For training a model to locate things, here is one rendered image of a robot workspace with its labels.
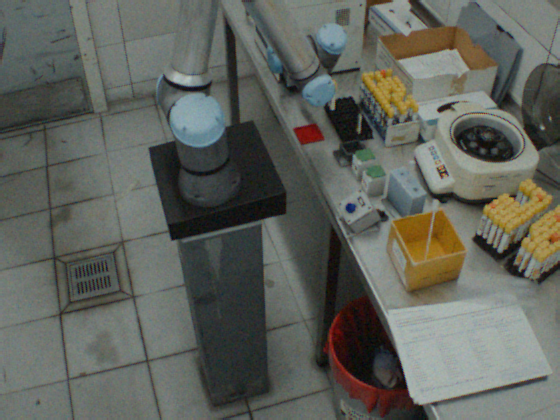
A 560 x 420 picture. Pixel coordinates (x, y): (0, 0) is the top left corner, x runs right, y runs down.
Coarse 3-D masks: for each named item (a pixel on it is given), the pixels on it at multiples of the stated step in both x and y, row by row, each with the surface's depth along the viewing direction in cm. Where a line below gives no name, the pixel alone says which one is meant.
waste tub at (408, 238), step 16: (400, 224) 143; (416, 224) 144; (448, 224) 142; (400, 240) 137; (416, 240) 149; (432, 240) 149; (448, 240) 143; (400, 256) 139; (416, 256) 146; (432, 256) 146; (448, 256) 134; (464, 256) 136; (400, 272) 141; (416, 272) 135; (432, 272) 137; (448, 272) 139; (416, 288) 140
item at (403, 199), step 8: (400, 168) 153; (392, 176) 152; (400, 176) 151; (392, 184) 153; (400, 184) 150; (408, 184) 149; (416, 184) 149; (392, 192) 155; (400, 192) 151; (408, 192) 147; (416, 192) 147; (424, 192) 147; (384, 200) 158; (392, 200) 156; (400, 200) 152; (408, 200) 148; (416, 200) 147; (424, 200) 149; (392, 208) 156; (400, 208) 153; (408, 208) 149; (416, 208) 150; (400, 216) 154
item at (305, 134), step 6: (300, 126) 179; (306, 126) 179; (312, 126) 180; (300, 132) 178; (306, 132) 178; (312, 132) 178; (318, 132) 178; (300, 138) 175; (306, 138) 176; (312, 138) 176; (318, 138) 175; (324, 138) 175
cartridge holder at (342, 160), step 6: (342, 144) 169; (348, 144) 170; (354, 144) 171; (360, 144) 169; (336, 150) 171; (342, 150) 168; (348, 150) 171; (354, 150) 171; (336, 156) 169; (342, 156) 169; (348, 156) 167; (342, 162) 167; (348, 162) 168
